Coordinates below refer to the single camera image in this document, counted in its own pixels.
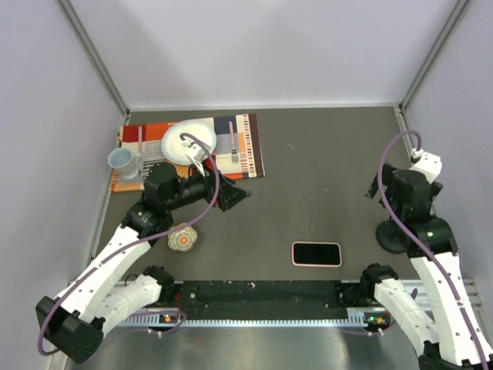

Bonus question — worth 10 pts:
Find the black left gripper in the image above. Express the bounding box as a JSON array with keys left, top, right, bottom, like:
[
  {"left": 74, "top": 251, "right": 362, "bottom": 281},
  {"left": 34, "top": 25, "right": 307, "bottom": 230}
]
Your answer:
[{"left": 165, "top": 160, "right": 250, "bottom": 211}]

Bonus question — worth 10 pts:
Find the black phone stand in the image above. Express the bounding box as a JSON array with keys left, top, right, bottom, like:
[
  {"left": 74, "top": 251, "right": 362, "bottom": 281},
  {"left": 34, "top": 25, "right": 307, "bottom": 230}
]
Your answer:
[{"left": 375, "top": 217, "right": 408, "bottom": 254}]

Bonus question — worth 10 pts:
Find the black phone pink case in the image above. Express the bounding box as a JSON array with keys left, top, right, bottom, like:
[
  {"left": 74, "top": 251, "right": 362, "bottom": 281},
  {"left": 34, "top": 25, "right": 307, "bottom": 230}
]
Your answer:
[{"left": 291, "top": 241, "right": 342, "bottom": 267}]

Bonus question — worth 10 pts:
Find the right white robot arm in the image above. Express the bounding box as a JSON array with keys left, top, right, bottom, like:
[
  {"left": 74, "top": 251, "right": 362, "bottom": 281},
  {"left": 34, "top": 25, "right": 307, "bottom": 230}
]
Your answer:
[{"left": 359, "top": 160, "right": 492, "bottom": 369}]

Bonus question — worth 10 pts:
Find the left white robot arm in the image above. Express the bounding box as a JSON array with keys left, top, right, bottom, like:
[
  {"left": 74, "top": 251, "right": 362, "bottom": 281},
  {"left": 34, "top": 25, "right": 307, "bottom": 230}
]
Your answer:
[{"left": 35, "top": 163, "right": 251, "bottom": 364}]

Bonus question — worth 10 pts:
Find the colourful patchwork placemat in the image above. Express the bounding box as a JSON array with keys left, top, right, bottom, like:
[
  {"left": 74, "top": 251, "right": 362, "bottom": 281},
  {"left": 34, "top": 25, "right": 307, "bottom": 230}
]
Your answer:
[{"left": 111, "top": 113, "right": 265, "bottom": 193}]

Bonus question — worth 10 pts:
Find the white round plate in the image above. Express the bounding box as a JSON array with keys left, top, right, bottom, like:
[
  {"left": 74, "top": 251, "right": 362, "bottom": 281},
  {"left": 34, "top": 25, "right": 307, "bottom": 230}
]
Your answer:
[{"left": 161, "top": 119, "right": 216, "bottom": 165}]

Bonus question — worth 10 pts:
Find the light blue mug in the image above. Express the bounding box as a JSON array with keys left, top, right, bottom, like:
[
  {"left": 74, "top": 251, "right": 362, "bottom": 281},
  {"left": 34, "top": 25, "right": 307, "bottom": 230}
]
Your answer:
[{"left": 107, "top": 147, "right": 143, "bottom": 180}]

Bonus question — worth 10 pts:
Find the pink handled fork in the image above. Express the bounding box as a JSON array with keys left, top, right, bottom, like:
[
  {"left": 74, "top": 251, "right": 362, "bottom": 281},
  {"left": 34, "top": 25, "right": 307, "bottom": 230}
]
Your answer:
[{"left": 229, "top": 121, "right": 240, "bottom": 163}]

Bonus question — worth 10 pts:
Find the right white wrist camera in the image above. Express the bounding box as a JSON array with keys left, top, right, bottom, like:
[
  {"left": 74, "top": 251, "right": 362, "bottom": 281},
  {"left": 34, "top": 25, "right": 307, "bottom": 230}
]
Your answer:
[{"left": 410, "top": 148, "right": 442, "bottom": 183}]

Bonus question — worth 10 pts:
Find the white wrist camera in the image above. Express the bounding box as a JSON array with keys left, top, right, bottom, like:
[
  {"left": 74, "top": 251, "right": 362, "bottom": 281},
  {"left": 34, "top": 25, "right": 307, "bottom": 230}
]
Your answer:
[
  {"left": 410, "top": 148, "right": 442, "bottom": 183},
  {"left": 182, "top": 138, "right": 211, "bottom": 176}
]

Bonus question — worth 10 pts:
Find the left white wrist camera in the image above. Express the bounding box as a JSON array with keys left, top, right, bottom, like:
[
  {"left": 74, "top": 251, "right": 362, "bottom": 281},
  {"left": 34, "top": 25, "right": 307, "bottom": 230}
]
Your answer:
[{"left": 182, "top": 138, "right": 211, "bottom": 176}]

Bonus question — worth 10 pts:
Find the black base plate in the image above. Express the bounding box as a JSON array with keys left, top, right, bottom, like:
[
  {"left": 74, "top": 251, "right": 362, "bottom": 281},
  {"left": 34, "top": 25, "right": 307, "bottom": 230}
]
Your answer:
[{"left": 176, "top": 281, "right": 345, "bottom": 311}]

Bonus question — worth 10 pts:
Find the pink handled knife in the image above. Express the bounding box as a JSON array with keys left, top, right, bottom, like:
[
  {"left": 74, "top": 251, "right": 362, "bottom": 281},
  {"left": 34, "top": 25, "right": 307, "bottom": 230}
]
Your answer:
[{"left": 138, "top": 126, "right": 143, "bottom": 160}]

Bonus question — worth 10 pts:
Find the grey slotted cable duct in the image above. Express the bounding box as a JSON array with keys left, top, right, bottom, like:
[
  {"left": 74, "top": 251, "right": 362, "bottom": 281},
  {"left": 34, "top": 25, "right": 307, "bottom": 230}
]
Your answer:
[{"left": 115, "top": 307, "right": 390, "bottom": 328}]

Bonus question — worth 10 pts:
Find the right aluminium frame post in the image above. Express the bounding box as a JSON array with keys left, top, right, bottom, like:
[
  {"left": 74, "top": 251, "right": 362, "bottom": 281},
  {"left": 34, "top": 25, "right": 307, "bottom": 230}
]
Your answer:
[{"left": 399, "top": 0, "right": 471, "bottom": 114}]

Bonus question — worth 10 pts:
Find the aluminium frame post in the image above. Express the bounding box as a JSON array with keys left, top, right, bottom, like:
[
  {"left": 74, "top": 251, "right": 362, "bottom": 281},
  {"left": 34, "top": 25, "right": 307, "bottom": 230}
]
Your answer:
[
  {"left": 399, "top": 0, "right": 471, "bottom": 114},
  {"left": 55, "top": 0, "right": 130, "bottom": 117}
]

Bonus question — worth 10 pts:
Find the left aluminium frame post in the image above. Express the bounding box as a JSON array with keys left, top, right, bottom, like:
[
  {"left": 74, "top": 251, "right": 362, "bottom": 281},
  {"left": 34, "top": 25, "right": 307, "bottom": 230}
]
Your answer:
[{"left": 55, "top": 0, "right": 130, "bottom": 117}]

